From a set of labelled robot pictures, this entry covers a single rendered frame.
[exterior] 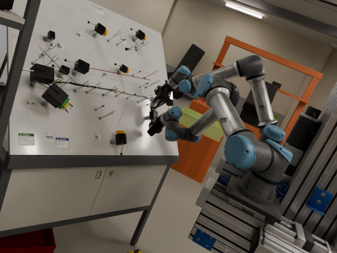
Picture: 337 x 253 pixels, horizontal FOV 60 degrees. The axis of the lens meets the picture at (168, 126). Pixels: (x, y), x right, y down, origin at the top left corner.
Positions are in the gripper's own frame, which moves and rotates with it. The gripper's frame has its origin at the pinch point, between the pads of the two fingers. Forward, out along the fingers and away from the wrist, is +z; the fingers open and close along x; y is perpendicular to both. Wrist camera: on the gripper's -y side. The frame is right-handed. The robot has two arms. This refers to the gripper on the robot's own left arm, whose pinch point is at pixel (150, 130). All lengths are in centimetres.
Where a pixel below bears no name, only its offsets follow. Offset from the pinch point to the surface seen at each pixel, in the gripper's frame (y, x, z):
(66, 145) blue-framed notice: -50, 28, -15
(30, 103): -50, 54, -22
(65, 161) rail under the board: -56, 22, -13
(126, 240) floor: -45, -56, 77
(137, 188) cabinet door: -24.5, -24.9, 28.2
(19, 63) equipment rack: -52, 60, -55
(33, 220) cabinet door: -84, 11, 13
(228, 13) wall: 829, 45, 488
